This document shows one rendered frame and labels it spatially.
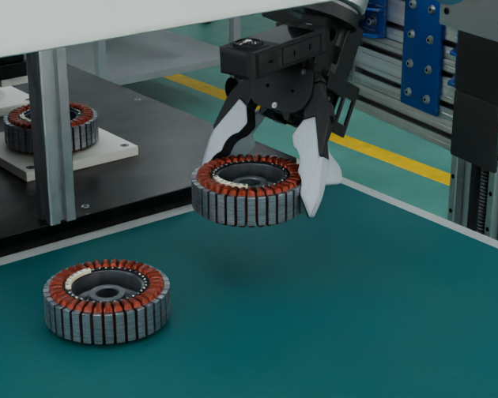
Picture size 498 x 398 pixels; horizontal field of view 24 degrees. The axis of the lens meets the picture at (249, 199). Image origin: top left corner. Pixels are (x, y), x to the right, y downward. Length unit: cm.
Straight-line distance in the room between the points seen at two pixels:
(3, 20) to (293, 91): 86
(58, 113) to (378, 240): 35
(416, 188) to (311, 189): 240
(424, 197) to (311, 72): 232
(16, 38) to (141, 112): 131
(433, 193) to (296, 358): 246
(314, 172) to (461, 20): 45
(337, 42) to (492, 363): 36
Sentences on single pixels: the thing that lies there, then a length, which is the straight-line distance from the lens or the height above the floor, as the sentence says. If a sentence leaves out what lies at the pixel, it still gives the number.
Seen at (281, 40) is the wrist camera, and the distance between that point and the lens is 107.
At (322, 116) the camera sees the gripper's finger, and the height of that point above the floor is 91.
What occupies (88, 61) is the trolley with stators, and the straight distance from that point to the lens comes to 413.
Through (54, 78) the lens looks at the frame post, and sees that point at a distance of 117.
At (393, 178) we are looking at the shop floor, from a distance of 352.
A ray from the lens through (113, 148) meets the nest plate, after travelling 139.
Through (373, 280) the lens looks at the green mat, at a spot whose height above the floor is 75.
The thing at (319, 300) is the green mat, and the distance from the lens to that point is 108.
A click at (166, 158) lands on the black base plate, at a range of 138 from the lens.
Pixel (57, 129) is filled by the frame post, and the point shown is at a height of 87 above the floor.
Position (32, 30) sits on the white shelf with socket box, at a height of 118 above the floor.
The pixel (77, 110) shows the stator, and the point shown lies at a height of 82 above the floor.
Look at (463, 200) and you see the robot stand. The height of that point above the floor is 54.
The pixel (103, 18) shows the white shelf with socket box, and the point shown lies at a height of 118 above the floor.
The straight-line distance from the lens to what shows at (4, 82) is 133.
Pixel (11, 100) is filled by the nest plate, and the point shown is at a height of 78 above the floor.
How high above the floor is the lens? 123
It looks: 22 degrees down
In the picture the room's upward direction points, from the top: straight up
